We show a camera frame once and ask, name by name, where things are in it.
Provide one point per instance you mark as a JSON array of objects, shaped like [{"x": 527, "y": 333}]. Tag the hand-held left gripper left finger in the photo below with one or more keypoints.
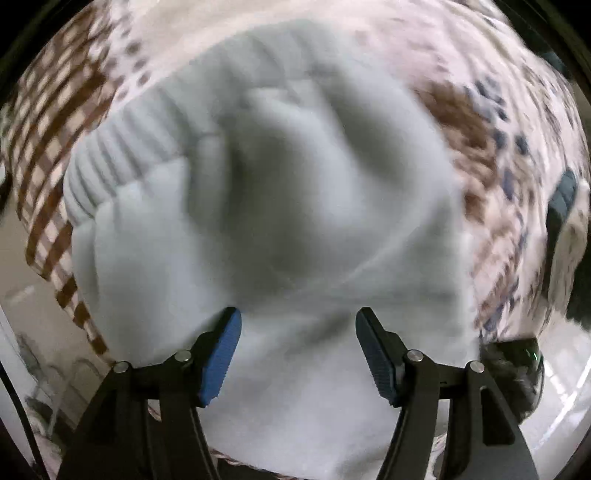
[{"x": 221, "y": 355}]

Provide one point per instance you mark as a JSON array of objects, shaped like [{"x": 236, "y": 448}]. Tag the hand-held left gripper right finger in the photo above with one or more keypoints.
[{"x": 376, "y": 355}]

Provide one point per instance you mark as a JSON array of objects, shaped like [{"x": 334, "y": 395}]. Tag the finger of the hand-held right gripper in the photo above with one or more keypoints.
[{"x": 562, "y": 203}]

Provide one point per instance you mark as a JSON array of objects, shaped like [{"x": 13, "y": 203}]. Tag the light grey sweatshirt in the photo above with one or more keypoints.
[{"x": 277, "y": 184}]

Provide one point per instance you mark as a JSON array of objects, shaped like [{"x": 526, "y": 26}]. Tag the dark fuzzy object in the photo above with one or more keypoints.
[{"x": 508, "y": 374}]

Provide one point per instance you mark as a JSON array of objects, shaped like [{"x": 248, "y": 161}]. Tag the floral quilt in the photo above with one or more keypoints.
[{"x": 461, "y": 55}]

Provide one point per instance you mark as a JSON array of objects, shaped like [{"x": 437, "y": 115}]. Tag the brown plaid bed sheet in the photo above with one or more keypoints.
[{"x": 55, "y": 138}]

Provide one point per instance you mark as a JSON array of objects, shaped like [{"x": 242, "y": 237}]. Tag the metal frame rack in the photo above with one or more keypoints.
[{"x": 30, "y": 357}]

